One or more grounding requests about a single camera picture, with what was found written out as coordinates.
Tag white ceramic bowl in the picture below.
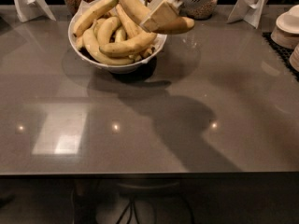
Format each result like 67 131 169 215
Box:
68 0 167 74

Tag long front yellow banana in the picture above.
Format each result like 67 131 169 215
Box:
82 27 133 65

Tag glass jar pale beans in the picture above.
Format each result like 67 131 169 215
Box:
185 0 218 20

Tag right white paper stand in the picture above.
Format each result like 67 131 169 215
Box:
227 0 268 29

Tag white paper stand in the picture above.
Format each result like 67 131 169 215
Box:
14 0 56 22
227 0 268 29

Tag stack of paper bowls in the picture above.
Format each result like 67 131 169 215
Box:
270 5 299 49

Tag black mesh mat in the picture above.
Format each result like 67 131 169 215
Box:
262 32 299 82

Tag left white paper stand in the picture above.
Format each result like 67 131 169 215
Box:
14 0 56 22

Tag round stool under table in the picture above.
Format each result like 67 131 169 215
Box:
117 179 195 224

